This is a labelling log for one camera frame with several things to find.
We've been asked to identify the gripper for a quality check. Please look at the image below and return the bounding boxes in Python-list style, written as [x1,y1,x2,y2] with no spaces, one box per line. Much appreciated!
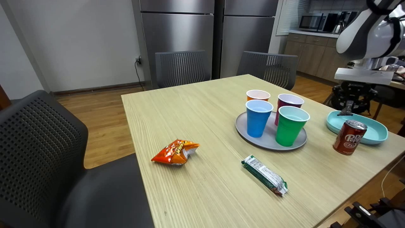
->
[330,81,379,116]

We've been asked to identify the dark red soda can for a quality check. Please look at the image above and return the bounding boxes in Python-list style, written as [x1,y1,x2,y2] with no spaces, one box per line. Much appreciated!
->
[333,119,368,156]

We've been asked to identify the teal plate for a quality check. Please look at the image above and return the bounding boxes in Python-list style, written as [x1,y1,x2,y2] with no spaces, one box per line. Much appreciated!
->
[326,110,389,146]

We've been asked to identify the wooden kitchen cabinets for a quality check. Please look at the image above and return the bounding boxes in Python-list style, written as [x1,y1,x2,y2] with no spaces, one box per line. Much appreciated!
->
[283,30,349,83]

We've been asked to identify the maroon plastic cup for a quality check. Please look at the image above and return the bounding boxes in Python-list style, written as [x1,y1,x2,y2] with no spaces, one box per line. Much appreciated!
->
[274,93,305,127]

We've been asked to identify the green plastic cup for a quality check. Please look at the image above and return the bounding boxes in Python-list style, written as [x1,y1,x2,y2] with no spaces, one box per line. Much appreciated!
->
[275,105,311,147]

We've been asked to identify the silver kettle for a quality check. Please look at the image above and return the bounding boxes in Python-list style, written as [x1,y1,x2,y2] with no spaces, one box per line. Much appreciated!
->
[332,20,345,35]

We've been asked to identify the black coffee machine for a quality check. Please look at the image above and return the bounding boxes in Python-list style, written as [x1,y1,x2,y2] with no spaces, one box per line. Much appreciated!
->
[340,11,360,29]

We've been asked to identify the microwave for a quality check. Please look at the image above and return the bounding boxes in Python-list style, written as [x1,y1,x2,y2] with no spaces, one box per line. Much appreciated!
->
[299,13,340,33]

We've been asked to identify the dark grey perforated chair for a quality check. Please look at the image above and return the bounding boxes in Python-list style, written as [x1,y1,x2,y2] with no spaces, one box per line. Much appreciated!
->
[0,90,156,228]
[155,50,212,89]
[236,51,299,91]

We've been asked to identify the grey round plate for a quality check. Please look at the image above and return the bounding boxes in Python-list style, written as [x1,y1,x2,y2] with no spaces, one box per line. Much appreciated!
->
[235,111,308,151]

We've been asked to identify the orange plastic cup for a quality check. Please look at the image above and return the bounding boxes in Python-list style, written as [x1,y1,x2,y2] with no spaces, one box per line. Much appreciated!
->
[246,89,271,103]

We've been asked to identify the blue plastic cup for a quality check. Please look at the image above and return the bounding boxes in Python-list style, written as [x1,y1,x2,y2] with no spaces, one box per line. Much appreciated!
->
[245,99,274,138]

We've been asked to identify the green white snack packet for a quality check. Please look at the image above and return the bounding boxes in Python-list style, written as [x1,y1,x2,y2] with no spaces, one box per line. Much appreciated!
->
[241,155,289,197]

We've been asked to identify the black stand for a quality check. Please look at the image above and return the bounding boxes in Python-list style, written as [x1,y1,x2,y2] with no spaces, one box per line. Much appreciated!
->
[328,180,405,228]

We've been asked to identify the stainless steel refrigerator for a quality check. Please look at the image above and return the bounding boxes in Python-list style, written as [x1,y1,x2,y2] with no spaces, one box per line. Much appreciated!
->
[220,0,279,79]
[132,0,216,90]

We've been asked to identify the orange snack bag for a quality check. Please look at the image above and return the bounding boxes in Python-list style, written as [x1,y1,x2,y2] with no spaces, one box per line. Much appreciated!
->
[151,139,200,166]

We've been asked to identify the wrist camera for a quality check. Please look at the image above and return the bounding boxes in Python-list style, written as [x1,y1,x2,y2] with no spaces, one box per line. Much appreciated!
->
[334,67,395,86]

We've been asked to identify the white cable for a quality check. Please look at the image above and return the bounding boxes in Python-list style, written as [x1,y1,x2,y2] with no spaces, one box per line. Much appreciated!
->
[381,155,405,199]

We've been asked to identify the black cable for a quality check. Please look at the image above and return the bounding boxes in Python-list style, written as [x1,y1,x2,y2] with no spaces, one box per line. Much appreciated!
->
[134,60,146,92]

